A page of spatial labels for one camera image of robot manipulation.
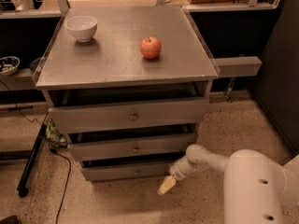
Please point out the patterned small bowl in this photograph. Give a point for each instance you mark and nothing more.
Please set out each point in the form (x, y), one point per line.
(9, 65)

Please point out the grey middle drawer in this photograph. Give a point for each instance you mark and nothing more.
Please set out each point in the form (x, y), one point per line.
(101, 150)

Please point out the grey drawer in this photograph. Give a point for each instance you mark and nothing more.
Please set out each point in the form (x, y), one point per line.
(101, 150)
(142, 169)
(108, 117)

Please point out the red apple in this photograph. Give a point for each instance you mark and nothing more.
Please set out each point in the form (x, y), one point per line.
(150, 47)

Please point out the grey drawer cabinet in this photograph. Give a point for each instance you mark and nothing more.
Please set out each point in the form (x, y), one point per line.
(110, 69)

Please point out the grey side shelf beam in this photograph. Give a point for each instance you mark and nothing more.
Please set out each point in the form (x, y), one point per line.
(239, 66)

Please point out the grey bottom drawer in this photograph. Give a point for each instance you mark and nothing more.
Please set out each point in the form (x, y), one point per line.
(142, 169)

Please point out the white ceramic bowl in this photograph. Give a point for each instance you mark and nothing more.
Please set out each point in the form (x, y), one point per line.
(82, 28)

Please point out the grey top drawer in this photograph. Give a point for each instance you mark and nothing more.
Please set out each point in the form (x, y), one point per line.
(108, 117)

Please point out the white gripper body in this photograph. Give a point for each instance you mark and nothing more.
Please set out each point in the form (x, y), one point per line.
(177, 173)

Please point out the black metal bar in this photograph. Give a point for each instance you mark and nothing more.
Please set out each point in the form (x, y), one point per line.
(22, 189)

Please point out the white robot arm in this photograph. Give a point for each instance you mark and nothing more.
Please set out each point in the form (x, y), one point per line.
(255, 188)

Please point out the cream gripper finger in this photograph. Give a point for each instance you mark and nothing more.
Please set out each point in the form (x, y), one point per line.
(168, 183)

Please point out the green snack bag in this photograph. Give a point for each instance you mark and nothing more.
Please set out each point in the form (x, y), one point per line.
(55, 138)

